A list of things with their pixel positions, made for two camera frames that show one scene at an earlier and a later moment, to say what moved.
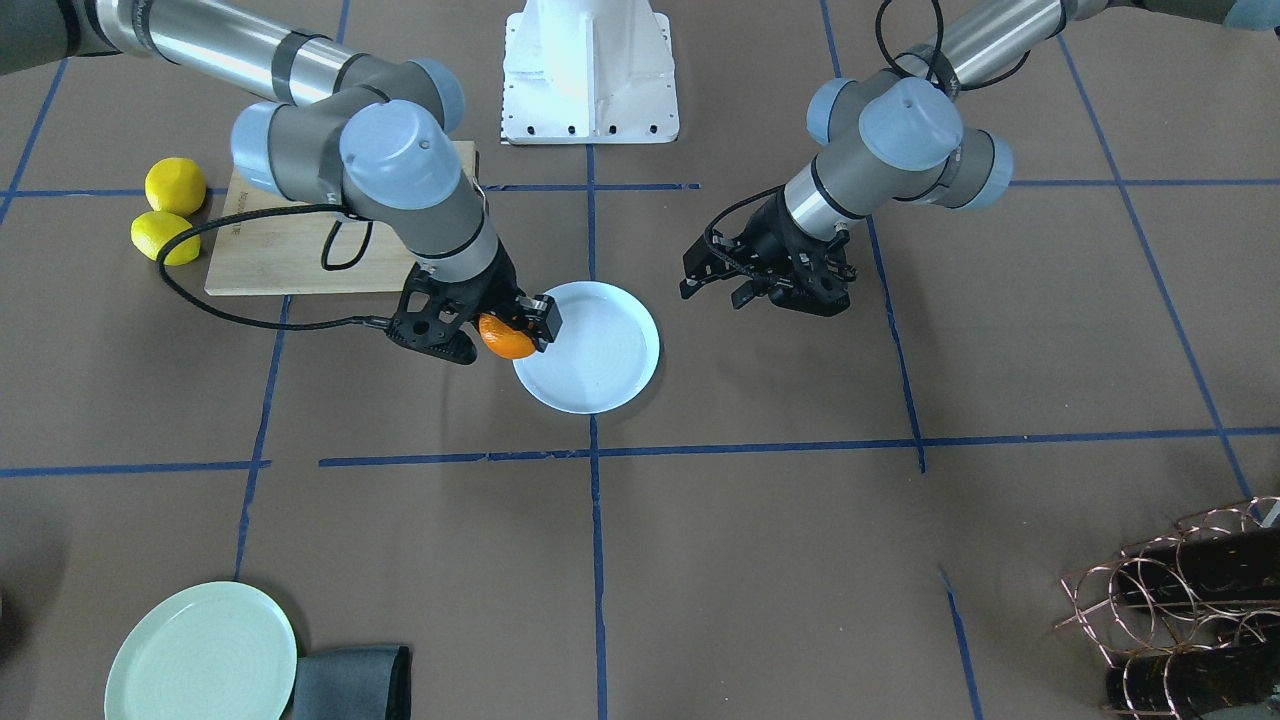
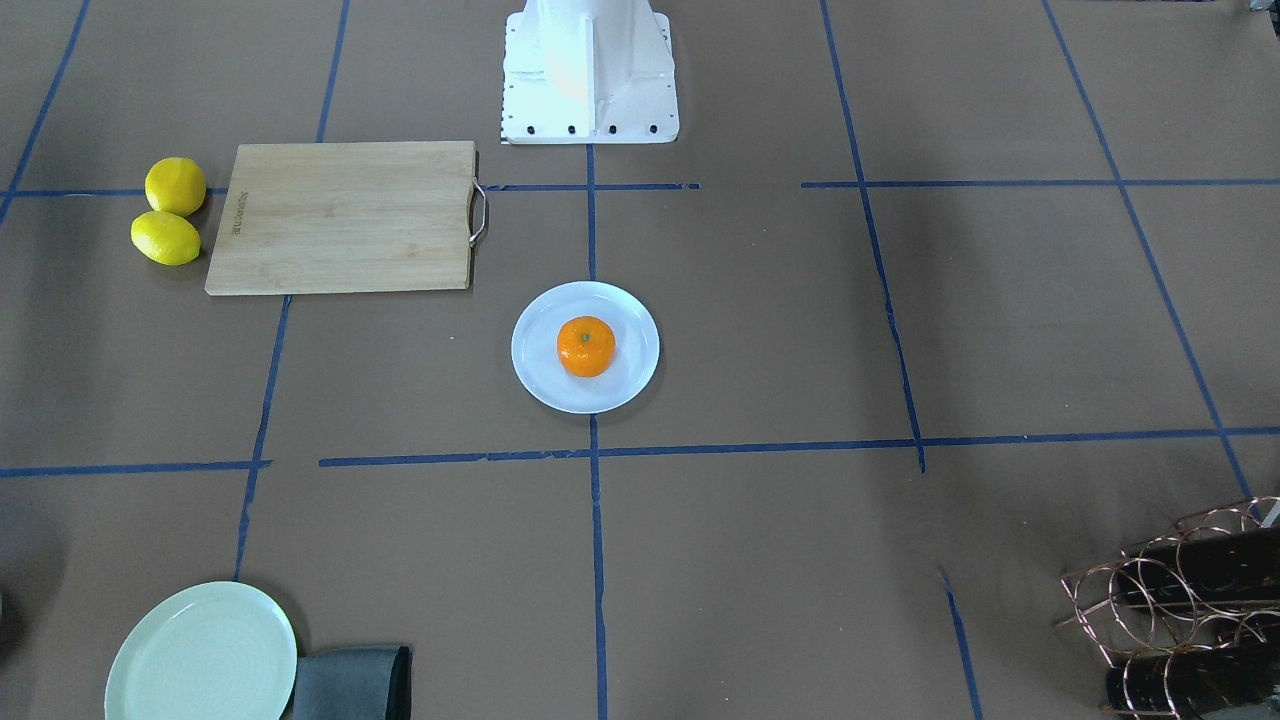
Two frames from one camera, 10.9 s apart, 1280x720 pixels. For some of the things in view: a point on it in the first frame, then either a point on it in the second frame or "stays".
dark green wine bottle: [1225, 565] stays
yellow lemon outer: [175, 185] stays
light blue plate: [604, 353] stays
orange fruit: [504, 340] → [586, 346]
